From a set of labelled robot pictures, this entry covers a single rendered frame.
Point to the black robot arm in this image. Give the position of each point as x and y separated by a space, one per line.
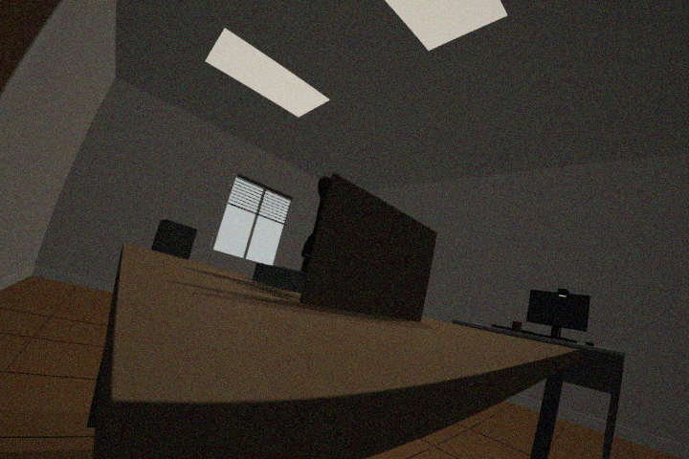
308 246

